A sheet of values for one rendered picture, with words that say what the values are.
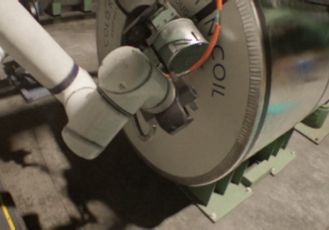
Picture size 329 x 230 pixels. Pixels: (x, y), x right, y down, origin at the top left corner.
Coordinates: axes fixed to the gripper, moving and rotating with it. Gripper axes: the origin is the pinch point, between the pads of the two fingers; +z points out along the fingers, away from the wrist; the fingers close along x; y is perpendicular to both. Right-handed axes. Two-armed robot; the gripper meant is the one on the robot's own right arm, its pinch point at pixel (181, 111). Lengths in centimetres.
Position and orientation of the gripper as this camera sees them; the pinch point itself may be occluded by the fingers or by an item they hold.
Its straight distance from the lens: 70.7
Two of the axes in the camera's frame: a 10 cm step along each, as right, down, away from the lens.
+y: -4.4, -8.2, 3.7
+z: 3.7, 2.1, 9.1
